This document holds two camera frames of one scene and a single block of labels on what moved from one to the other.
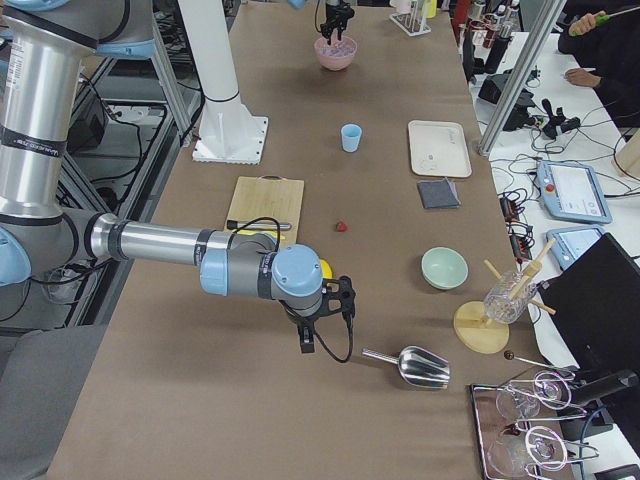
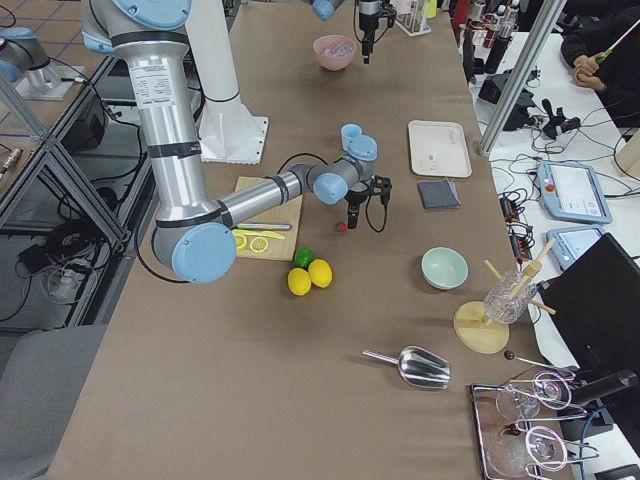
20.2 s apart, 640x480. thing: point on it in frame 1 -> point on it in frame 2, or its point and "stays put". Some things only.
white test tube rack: [410, 16] stays put
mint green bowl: [443, 267] stays put
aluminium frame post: [522, 75] stays put
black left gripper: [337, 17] -> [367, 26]
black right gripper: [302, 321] -> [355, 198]
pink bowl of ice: [336, 56] stays put
